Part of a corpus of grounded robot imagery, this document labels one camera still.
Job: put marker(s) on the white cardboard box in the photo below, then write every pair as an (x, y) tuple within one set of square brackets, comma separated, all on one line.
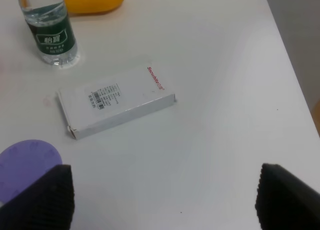
[(111, 101)]

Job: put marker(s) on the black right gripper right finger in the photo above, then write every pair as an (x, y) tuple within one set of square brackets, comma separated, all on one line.
[(284, 201)]

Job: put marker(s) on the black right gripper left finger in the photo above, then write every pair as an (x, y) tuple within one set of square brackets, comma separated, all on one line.
[(49, 203)]

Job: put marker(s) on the purple lidded can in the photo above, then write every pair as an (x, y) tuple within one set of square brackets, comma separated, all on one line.
[(22, 164)]

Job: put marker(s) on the clear water bottle green label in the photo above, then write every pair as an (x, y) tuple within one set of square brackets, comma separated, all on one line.
[(49, 23)]

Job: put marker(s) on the orange mango fruit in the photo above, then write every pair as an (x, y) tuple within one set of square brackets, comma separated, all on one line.
[(92, 6)]

